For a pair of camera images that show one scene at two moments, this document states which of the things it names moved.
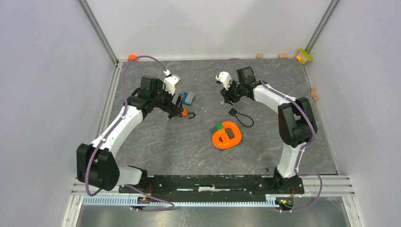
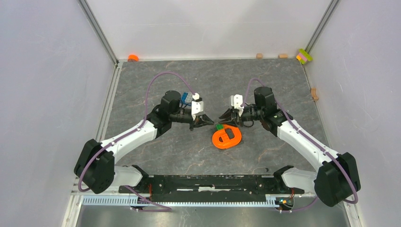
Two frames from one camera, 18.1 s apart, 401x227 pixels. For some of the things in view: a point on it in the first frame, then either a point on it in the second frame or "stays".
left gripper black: (175, 109) -> (201, 121)
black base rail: (215, 186) stays
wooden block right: (283, 56) stays
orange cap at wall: (131, 57) stays
